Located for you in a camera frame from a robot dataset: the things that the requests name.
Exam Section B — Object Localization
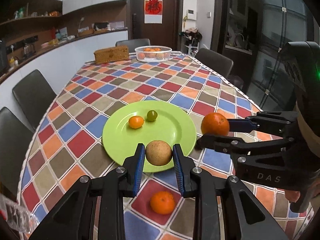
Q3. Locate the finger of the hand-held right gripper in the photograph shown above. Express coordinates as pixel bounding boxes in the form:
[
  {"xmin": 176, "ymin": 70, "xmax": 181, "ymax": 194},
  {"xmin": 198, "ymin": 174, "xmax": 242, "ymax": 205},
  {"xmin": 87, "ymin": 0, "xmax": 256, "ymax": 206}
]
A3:
[
  {"xmin": 228, "ymin": 111, "xmax": 299, "ymax": 137},
  {"xmin": 196, "ymin": 133, "xmax": 296, "ymax": 167}
]

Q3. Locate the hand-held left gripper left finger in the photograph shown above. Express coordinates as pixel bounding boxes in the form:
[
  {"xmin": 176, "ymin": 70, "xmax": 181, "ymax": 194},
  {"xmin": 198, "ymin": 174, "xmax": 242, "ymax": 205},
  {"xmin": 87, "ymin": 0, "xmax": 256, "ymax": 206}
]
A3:
[{"xmin": 29, "ymin": 143, "xmax": 146, "ymax": 240}]

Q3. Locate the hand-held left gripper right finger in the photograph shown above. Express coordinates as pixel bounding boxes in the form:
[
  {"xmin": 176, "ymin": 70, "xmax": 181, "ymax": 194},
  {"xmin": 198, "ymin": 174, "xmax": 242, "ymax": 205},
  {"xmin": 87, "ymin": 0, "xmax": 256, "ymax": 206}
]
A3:
[{"xmin": 172, "ymin": 143, "xmax": 283, "ymax": 240}]

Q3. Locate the large orange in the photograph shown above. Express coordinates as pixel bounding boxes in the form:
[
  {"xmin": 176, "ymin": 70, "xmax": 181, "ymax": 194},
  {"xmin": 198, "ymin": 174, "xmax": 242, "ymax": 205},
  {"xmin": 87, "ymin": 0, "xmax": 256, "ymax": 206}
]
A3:
[{"xmin": 201, "ymin": 112, "xmax": 230, "ymax": 136}]

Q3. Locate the round brown fruit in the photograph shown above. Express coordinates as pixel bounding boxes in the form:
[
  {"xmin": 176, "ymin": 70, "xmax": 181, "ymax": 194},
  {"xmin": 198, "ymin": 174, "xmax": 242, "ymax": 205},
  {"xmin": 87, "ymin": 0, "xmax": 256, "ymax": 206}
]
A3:
[{"xmin": 145, "ymin": 140, "xmax": 173, "ymax": 166}]

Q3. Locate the green plate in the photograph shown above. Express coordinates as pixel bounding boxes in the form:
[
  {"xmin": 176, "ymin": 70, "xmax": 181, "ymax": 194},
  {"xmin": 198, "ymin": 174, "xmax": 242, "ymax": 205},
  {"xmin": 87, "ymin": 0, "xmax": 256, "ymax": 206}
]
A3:
[{"xmin": 102, "ymin": 100, "xmax": 197, "ymax": 173}]

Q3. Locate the person's right hand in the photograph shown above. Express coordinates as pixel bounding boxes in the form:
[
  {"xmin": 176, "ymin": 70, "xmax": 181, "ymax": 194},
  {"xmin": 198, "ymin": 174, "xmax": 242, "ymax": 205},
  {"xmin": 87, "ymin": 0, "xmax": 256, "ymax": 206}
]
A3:
[{"xmin": 285, "ymin": 189, "xmax": 302, "ymax": 204}]

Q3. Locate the small orange kumquat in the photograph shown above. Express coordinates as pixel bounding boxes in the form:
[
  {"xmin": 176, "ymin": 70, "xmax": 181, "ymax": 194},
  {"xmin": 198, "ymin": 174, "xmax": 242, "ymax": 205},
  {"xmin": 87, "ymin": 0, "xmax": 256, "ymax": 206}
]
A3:
[{"xmin": 128, "ymin": 115, "xmax": 145, "ymax": 129}]

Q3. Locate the dark leather chair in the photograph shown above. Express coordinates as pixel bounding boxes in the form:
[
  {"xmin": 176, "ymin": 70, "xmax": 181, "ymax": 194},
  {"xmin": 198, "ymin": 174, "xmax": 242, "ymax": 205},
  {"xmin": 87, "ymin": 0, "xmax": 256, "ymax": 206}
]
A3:
[
  {"xmin": 12, "ymin": 69, "xmax": 58, "ymax": 132},
  {"xmin": 115, "ymin": 38, "xmax": 151, "ymax": 53},
  {"xmin": 0, "ymin": 107, "xmax": 36, "ymax": 198},
  {"xmin": 194, "ymin": 48, "xmax": 234, "ymax": 79}
]

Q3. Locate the colourful checkered tablecloth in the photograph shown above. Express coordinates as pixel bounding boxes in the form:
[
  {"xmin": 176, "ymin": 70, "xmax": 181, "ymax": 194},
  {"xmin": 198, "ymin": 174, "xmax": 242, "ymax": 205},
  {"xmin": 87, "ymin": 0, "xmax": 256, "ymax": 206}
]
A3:
[{"xmin": 16, "ymin": 51, "xmax": 311, "ymax": 240}]

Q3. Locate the shoe rack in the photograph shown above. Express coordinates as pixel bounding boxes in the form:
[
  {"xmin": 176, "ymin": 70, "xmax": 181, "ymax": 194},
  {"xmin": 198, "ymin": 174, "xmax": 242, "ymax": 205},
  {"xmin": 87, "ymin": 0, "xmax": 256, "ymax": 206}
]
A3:
[{"xmin": 180, "ymin": 27, "xmax": 203, "ymax": 56}]

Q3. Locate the white plastic basket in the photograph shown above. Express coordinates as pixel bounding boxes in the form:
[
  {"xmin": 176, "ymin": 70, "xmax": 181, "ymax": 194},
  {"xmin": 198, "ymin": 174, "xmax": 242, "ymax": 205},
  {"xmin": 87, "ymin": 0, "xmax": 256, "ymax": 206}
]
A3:
[{"xmin": 134, "ymin": 45, "xmax": 173, "ymax": 63}]

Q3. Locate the wicker box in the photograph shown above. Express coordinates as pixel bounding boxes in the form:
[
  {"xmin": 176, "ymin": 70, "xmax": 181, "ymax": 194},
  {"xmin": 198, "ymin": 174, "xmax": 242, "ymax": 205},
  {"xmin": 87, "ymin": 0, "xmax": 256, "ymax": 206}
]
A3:
[{"xmin": 94, "ymin": 45, "xmax": 130, "ymax": 64}]

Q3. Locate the dark brown door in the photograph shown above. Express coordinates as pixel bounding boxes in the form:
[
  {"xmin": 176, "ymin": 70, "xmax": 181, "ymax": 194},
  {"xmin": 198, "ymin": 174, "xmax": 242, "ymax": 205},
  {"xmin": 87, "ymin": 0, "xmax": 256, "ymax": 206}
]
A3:
[{"xmin": 127, "ymin": 0, "xmax": 183, "ymax": 53}]

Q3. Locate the clear plastic bag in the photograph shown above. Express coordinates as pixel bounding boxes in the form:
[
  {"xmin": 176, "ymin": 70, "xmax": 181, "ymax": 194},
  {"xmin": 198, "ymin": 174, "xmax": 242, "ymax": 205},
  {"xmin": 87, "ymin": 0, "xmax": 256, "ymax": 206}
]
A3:
[{"xmin": 0, "ymin": 189, "xmax": 41, "ymax": 233}]

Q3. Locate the red and white door poster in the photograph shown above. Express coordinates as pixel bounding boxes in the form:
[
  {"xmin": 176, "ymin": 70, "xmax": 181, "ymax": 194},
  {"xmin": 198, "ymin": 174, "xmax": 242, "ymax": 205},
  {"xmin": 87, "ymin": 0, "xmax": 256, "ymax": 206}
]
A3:
[{"xmin": 144, "ymin": 0, "xmax": 163, "ymax": 25}]

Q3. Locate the door handle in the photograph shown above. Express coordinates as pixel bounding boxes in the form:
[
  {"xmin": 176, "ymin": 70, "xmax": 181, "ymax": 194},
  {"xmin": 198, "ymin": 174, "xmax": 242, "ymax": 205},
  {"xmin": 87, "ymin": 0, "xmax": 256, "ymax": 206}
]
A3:
[{"xmin": 132, "ymin": 13, "xmax": 138, "ymax": 39}]

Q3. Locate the wooden wall shelf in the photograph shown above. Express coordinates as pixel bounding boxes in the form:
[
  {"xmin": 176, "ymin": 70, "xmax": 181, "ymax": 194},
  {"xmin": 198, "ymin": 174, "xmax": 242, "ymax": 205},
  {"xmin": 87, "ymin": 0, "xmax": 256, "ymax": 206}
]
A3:
[{"xmin": 0, "ymin": 2, "xmax": 63, "ymax": 27}]

